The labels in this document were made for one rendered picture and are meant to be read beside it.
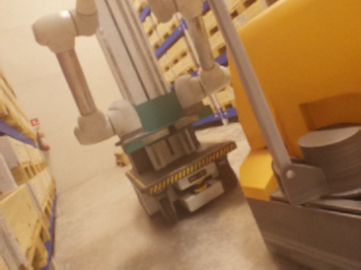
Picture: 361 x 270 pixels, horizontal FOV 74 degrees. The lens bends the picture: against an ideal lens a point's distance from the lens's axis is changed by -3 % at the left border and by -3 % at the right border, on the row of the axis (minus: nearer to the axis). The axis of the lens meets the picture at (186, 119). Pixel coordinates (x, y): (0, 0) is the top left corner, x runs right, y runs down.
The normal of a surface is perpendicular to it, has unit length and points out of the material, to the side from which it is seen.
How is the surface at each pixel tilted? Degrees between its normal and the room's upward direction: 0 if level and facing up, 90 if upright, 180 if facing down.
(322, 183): 90
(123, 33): 90
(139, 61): 90
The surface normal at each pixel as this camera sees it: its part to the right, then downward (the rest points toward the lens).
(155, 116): 0.34, -0.08
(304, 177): -0.07, 0.10
